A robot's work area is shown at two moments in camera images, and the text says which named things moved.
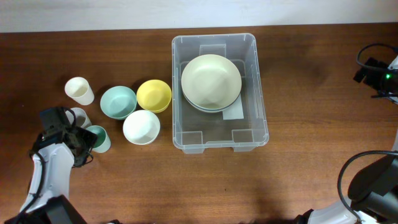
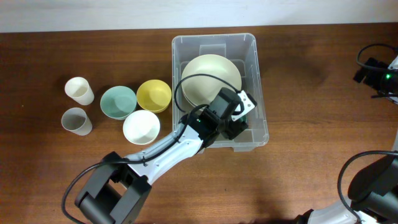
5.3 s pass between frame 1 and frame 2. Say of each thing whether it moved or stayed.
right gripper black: stayed
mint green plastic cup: moved
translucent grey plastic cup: stayed
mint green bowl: stayed
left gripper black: moved
